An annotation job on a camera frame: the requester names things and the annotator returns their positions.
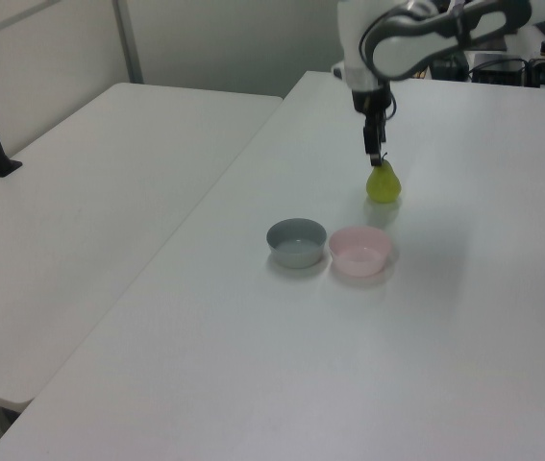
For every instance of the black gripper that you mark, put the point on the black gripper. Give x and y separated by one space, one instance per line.
372 102

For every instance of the green pear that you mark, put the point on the green pear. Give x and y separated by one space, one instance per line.
384 185

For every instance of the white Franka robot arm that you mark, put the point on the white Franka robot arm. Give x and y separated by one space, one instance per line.
397 48

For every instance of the pink plastic bowl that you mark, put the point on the pink plastic bowl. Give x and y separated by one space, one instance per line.
361 252

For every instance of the grey plastic bowl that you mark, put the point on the grey plastic bowl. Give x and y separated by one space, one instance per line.
296 245

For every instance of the black computer box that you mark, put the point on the black computer box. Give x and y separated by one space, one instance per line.
450 68

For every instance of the black electronics unit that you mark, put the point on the black electronics unit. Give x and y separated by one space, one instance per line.
498 69

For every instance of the white side table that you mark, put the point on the white side table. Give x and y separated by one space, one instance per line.
99 192

